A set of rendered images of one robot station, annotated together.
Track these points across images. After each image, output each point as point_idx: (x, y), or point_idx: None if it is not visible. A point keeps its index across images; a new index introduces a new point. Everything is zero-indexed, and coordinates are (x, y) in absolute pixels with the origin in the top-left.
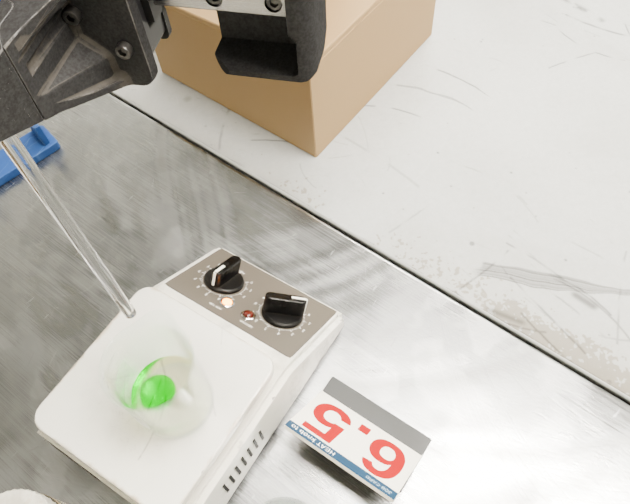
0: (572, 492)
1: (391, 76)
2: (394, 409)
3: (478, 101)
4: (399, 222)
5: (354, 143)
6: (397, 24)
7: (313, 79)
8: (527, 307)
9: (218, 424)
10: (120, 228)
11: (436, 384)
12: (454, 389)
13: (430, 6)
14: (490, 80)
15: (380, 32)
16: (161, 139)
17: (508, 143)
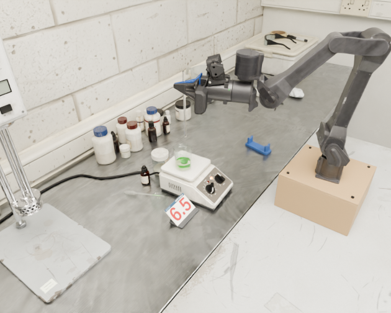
0: (166, 257)
1: (317, 223)
2: (190, 222)
3: (313, 248)
4: (251, 224)
5: (282, 213)
6: (323, 207)
7: (279, 179)
8: (223, 254)
9: (178, 172)
10: (241, 169)
11: (197, 230)
12: (195, 234)
13: (346, 223)
14: (326, 253)
15: (313, 199)
16: (273, 172)
17: (293, 256)
